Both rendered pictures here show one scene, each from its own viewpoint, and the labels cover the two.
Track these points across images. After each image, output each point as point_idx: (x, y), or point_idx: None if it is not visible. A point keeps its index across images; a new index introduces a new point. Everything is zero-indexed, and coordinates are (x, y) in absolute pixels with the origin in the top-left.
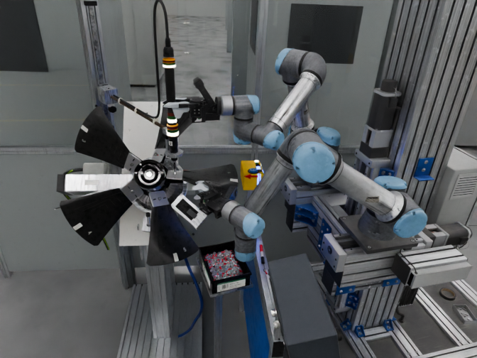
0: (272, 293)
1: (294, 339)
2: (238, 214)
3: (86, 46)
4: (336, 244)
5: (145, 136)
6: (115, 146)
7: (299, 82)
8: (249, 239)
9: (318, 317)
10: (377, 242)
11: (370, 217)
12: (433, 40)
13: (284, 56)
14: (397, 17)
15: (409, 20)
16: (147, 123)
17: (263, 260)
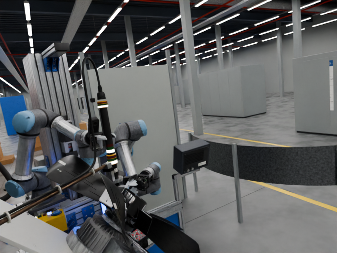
0: (191, 154)
1: (207, 142)
2: (154, 166)
3: None
4: (122, 184)
5: (41, 237)
6: (122, 200)
7: (63, 121)
8: None
9: (198, 140)
10: (121, 173)
11: None
12: (71, 92)
13: (33, 114)
14: (38, 87)
15: (50, 87)
16: (24, 228)
17: None
